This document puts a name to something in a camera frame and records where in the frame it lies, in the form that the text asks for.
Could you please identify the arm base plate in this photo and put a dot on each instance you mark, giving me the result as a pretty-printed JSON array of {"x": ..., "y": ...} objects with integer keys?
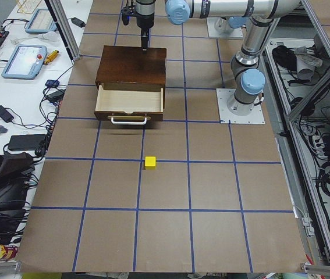
[
  {"x": 232, "y": 112},
  {"x": 226, "y": 27}
]

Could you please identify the black smartphone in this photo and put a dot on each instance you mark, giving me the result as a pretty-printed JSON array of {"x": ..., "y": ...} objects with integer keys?
[{"x": 5, "y": 115}]

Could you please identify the teach pendant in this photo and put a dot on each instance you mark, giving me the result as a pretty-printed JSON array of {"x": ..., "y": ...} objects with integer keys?
[
  {"x": 25, "y": 62},
  {"x": 40, "y": 22}
]

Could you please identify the black laptop power brick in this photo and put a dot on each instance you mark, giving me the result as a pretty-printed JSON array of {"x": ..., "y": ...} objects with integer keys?
[{"x": 29, "y": 142}]

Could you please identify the aluminium frame post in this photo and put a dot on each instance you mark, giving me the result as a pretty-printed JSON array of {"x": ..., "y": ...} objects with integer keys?
[{"x": 59, "y": 17}]

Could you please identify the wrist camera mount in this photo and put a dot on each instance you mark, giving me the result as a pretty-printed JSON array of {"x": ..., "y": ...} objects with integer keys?
[{"x": 126, "y": 13}]

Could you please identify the dark wooden cabinet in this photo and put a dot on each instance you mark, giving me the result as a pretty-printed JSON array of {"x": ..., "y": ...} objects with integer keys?
[{"x": 131, "y": 68}]

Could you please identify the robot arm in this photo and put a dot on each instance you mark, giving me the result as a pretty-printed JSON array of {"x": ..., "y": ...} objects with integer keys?
[
  {"x": 262, "y": 17},
  {"x": 145, "y": 11}
]

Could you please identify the wooden drawer with handle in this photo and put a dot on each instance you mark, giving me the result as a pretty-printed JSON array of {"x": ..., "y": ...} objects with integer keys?
[{"x": 131, "y": 104}]

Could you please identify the teach pendant near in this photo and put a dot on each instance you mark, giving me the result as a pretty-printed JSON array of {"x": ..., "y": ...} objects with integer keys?
[{"x": 25, "y": 62}]

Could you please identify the teach pendant far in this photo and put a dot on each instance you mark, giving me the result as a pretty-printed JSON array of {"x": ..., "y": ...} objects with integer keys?
[{"x": 40, "y": 22}]

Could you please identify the black power adapter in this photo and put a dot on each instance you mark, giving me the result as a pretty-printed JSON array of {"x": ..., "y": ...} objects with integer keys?
[{"x": 77, "y": 22}]

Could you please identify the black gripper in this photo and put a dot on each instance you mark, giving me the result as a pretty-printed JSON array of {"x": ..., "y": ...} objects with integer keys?
[{"x": 144, "y": 20}]

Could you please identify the gold cylinder tool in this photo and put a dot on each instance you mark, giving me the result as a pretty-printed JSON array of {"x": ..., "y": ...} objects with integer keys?
[{"x": 51, "y": 57}]

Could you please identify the blue small connector box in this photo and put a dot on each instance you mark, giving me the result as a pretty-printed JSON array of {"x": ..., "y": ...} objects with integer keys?
[{"x": 52, "y": 83}]

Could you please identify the yellow cube block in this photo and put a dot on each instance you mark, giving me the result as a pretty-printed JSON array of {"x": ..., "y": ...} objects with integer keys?
[{"x": 150, "y": 162}]

